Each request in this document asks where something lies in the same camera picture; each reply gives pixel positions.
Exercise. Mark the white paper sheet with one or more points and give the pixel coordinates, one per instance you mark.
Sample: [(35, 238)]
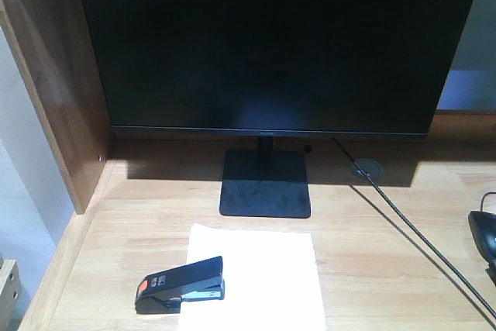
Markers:
[(271, 282)]

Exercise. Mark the black stapler orange button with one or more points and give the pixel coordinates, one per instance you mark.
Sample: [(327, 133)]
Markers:
[(164, 292)]

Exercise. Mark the wooden desk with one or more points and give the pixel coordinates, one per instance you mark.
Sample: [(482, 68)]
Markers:
[(136, 199)]

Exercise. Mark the black monitor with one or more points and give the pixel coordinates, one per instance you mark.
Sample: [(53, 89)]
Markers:
[(267, 68)]

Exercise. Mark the black mouse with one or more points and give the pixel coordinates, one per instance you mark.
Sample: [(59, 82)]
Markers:
[(482, 227)]

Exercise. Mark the grey desk cable grommet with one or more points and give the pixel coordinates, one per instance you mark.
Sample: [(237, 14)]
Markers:
[(363, 167)]

